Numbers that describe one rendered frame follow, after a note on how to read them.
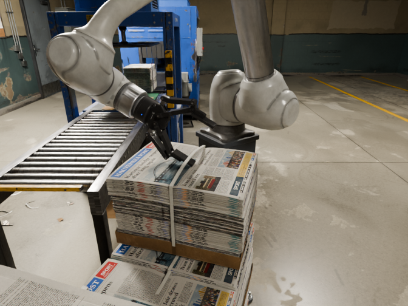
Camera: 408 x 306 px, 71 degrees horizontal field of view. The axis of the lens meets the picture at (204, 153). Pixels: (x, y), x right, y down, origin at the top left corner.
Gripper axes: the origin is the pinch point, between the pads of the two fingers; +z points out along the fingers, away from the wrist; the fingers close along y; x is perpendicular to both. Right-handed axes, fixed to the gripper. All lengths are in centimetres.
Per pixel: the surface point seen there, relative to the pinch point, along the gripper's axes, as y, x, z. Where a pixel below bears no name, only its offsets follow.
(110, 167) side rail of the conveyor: 56, -35, -38
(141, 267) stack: 31.7, 19.6, 4.3
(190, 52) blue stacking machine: 68, -370, -126
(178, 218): 15.4, 13.2, 5.8
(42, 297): 9, 50, -4
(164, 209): 15.3, 13.3, 1.6
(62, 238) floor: 160, -59, -64
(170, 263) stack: 28.7, 15.7, 10.5
